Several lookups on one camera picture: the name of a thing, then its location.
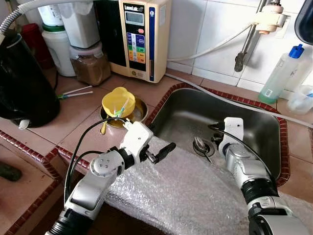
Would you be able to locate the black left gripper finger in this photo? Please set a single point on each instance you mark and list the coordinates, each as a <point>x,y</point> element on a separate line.
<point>165,151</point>

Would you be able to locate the yellow plastic bowl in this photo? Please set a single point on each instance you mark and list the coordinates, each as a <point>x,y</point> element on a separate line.
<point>117,100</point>

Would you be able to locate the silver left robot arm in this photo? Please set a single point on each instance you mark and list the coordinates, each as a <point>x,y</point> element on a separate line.
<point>93,186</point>

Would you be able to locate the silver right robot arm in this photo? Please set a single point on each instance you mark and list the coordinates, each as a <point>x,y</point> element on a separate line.
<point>254,181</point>

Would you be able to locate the stainless steel sink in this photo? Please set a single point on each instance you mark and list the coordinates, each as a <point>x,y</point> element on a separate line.
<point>195,112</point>

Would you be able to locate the clear bubble wrap sheet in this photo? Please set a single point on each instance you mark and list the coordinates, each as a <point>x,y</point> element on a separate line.
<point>181,196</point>

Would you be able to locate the gold metal spoon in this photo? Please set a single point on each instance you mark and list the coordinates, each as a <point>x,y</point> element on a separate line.
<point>104,128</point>

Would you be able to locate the green plastic spoon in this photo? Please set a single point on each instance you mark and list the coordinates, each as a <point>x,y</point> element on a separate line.
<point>122,108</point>

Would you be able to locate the dish soap bottle blue cap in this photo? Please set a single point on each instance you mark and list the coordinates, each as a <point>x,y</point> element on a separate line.
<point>275,78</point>

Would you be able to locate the clear plastic measuring cup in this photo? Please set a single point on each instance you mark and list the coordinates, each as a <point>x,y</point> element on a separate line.
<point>299,100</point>

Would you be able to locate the white stick with green tip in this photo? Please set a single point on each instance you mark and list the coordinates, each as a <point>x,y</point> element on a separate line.
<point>78,89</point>
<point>73,95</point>

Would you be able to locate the cream water ionizer machine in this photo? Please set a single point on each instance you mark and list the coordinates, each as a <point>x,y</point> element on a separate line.
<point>146,49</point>

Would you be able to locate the clear jar of brown powder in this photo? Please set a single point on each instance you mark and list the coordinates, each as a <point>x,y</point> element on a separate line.
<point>92,68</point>

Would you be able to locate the cream faucet diverter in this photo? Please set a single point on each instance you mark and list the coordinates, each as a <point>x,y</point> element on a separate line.
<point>269,20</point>

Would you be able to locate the small white tag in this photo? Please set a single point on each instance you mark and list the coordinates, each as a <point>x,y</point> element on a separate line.
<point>24,124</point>

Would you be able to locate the white container with green lid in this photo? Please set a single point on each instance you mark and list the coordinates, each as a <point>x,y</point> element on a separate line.
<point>58,54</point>

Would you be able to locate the dark green object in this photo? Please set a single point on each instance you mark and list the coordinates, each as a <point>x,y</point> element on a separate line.
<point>10,172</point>

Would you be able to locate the dark hanging pan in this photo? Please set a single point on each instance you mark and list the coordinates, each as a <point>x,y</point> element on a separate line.
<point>305,22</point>

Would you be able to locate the red plastic container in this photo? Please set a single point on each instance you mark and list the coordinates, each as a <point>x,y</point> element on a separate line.
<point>35,46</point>

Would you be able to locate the white plastic bottle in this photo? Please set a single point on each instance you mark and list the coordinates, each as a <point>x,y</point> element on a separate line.
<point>50,15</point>

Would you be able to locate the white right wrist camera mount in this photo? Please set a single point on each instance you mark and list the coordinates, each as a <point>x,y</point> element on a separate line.
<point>234,129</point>

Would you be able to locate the metal wall faucet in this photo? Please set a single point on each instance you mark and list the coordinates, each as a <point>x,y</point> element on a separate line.
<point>246,46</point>

